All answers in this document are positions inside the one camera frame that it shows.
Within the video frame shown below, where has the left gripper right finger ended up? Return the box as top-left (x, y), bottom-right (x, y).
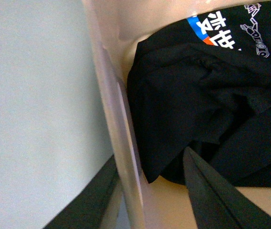
top-left (183, 147), bottom-right (271, 229)

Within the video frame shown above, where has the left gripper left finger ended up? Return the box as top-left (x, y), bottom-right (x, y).
top-left (44, 156), bottom-right (119, 229)

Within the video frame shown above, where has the black printed t-shirt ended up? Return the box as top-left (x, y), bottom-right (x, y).
top-left (127, 1), bottom-right (271, 187)

